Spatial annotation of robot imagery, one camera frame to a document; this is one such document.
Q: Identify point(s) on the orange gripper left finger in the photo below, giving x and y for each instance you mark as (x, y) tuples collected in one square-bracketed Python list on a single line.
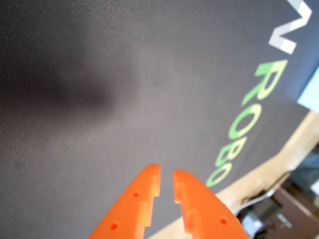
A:
[(124, 211)]

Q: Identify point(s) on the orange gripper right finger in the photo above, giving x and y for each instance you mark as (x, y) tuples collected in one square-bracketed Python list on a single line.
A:
[(209, 214)]

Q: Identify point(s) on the brown cabinet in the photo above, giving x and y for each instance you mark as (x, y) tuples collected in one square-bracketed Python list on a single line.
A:
[(299, 211)]

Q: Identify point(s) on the dark mat with WOWROBO print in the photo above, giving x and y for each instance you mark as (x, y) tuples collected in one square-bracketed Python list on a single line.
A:
[(99, 124)]

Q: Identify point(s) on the white open cardboard box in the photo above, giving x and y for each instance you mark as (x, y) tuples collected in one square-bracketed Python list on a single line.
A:
[(310, 94)]

